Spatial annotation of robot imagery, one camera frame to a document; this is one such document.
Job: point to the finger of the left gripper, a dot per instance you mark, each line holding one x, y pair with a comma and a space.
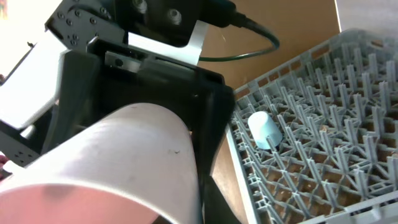
213, 108

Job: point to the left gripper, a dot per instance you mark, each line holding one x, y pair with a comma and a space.
97, 56

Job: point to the light blue plastic cup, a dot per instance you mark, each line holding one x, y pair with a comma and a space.
264, 130

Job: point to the pink plastic cup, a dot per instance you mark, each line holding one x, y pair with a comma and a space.
134, 166

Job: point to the grey plastic dishwasher rack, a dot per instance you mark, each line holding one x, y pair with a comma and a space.
336, 107

